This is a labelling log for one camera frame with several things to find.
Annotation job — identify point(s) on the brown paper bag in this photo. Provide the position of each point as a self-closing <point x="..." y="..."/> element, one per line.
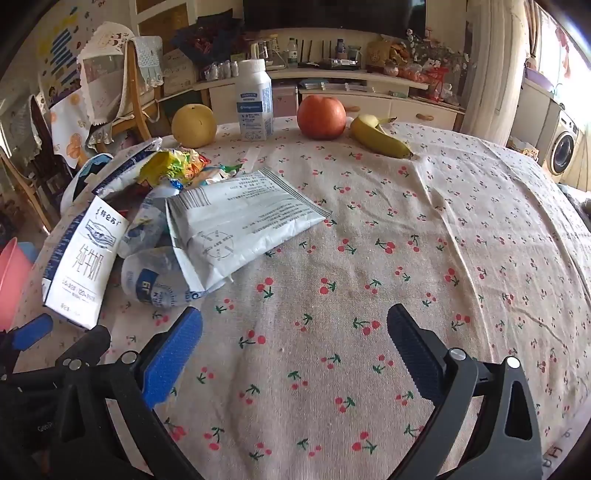
<point x="378" y="55"/>

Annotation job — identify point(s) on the small blue bottle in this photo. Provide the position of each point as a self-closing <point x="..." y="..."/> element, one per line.
<point x="340" y="50"/>

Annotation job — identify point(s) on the artificial flower arrangement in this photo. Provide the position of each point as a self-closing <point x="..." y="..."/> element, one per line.
<point x="436" y="48"/>

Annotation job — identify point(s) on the light blue knit cloth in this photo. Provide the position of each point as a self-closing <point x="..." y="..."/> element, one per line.
<point x="148" y="62"/>

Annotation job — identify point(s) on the red gift bag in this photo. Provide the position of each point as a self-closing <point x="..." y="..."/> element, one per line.
<point x="437" y="85"/>

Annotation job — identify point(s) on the grey foil pouch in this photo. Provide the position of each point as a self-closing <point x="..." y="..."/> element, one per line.
<point x="240" y="221"/>

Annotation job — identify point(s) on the colourful wall stickers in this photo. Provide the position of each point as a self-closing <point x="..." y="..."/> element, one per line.
<point x="62" y="50"/>

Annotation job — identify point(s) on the clear water bottle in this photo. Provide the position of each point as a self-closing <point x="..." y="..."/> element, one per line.
<point x="292" y="54"/>

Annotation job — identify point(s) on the cream television cabinet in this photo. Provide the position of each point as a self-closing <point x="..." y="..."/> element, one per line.
<point x="360" y="99"/>

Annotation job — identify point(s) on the blue snack wrapper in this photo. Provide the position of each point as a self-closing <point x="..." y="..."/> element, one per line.
<point x="222" y="171"/>

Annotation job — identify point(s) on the white blue-striped plastic package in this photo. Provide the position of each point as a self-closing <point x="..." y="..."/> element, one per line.
<point x="124" y="164"/>

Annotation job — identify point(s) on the black television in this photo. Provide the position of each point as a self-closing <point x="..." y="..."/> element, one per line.
<point x="332" y="16"/>

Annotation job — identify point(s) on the lace-covered standing air conditioner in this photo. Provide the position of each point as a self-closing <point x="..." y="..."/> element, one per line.
<point x="496" y="69"/>

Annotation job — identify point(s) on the wooden chair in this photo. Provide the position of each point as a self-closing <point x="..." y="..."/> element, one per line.
<point x="138" y="106"/>

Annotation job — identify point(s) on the cherry print tablecloth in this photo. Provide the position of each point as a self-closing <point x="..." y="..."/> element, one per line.
<point x="369" y="258"/>

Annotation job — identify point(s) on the white washing machine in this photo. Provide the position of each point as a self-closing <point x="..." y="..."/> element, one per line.
<point x="563" y="145"/>

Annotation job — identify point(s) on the orange print cloth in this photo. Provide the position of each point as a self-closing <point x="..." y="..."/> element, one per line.
<point x="69" y="124"/>

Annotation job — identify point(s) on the yellow banana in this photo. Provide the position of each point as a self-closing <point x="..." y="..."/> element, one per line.
<point x="381" y="141"/>

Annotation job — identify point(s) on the yellow pear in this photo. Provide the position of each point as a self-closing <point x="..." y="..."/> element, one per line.
<point x="194" y="125"/>

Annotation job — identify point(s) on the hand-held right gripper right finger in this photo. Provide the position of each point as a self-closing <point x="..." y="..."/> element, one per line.
<point x="415" y="357"/>

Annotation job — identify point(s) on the pink plastic bin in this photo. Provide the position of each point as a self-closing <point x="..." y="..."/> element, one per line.
<point x="11" y="281"/>

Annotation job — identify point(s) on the black router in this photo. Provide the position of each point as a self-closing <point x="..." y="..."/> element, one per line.
<point x="330" y="62"/>

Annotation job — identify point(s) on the yellow snack wrapper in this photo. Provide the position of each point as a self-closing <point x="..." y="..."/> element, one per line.
<point x="173" y="166"/>

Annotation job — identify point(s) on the white cardboard box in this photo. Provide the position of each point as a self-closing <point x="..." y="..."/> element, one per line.
<point x="179" y="71"/>

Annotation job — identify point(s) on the pack of small bottles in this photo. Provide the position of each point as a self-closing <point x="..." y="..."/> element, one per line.
<point x="219" y="70"/>

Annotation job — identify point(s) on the glass electric kettle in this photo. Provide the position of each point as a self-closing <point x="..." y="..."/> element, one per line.
<point x="265" y="50"/>

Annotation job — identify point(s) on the white milk carton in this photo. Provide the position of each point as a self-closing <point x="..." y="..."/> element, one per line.
<point x="81" y="267"/>

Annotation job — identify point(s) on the dark wrapped flower bouquet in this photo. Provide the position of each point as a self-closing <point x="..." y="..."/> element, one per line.
<point x="207" y="39"/>

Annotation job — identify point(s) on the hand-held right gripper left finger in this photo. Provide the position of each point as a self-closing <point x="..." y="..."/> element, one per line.
<point x="173" y="357"/>

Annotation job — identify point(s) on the bag of oranges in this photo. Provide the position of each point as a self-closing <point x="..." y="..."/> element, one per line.
<point x="410" y="73"/>

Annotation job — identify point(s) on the white lace cloth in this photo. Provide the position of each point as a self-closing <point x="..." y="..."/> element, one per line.
<point x="104" y="69"/>

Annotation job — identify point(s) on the red apple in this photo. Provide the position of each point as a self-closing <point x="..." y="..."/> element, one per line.
<point x="322" y="117"/>

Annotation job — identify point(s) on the crushed clear plastic bottle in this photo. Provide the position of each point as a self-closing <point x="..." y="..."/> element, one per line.
<point x="154" y="279"/>

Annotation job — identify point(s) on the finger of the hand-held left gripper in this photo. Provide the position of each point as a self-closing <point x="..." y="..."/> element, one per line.
<point x="33" y="330"/>
<point x="94" y="344"/>

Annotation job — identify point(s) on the white blue-label plastic bottle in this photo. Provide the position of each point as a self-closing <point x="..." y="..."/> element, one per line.
<point x="255" y="101"/>

